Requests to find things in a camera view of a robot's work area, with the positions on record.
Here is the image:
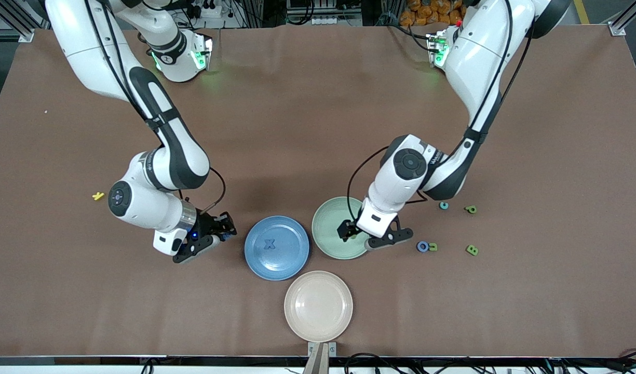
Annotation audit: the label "green plate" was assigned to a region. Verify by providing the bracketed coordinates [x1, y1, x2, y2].
[312, 196, 377, 260]

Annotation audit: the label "blue plate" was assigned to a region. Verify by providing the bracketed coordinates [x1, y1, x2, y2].
[245, 216, 310, 282]

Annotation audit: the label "beige plate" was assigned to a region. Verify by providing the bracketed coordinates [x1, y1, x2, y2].
[284, 270, 354, 343]

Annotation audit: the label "bag of orange items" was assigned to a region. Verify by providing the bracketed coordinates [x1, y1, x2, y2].
[399, 0, 466, 26]

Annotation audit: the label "white power strip black plugs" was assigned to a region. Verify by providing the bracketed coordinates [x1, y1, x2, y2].
[185, 0, 222, 19]

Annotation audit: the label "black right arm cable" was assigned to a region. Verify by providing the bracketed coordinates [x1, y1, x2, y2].
[84, 0, 226, 213]

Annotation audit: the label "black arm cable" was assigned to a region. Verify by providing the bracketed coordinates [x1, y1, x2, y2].
[84, 0, 226, 213]
[347, 0, 536, 224]

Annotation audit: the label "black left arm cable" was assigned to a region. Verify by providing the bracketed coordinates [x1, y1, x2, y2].
[347, 0, 536, 224]

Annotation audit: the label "grey metal bracket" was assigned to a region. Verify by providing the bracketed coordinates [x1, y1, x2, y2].
[307, 341, 337, 374]

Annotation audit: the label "black cable under table edge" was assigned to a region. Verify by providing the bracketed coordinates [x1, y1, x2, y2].
[140, 357, 168, 374]
[603, 348, 636, 372]
[344, 353, 401, 374]

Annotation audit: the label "black base cable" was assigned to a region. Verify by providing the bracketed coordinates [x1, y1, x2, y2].
[388, 21, 434, 50]

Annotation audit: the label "aluminium frame post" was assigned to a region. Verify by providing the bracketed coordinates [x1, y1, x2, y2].
[0, 0, 35, 43]
[607, 0, 636, 37]

